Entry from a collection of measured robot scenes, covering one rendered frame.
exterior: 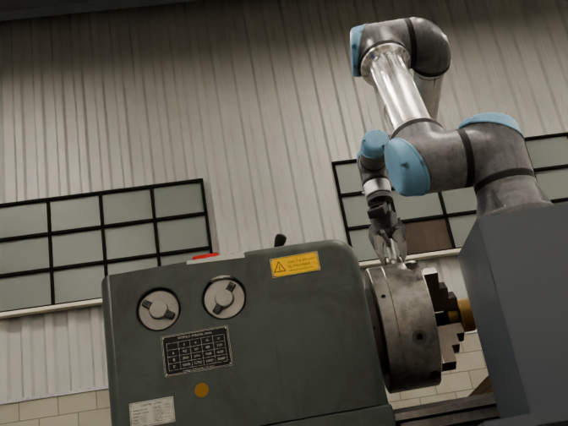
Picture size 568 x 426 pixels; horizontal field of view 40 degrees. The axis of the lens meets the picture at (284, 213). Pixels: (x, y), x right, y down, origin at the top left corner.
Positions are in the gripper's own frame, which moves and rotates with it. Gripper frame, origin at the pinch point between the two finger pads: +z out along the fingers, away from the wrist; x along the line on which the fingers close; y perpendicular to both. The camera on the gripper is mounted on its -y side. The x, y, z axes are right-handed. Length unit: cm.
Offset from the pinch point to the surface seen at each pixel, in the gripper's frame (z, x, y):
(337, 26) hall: -606, 55, 616
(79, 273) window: -307, 394, 523
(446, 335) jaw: 25.4, -8.7, -5.1
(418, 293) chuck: 18.1, -5.5, -18.4
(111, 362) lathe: 25, 61, -44
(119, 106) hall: -517, 331, 524
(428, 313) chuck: 23.1, -6.5, -18.0
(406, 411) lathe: 44.2, 3.3, -19.0
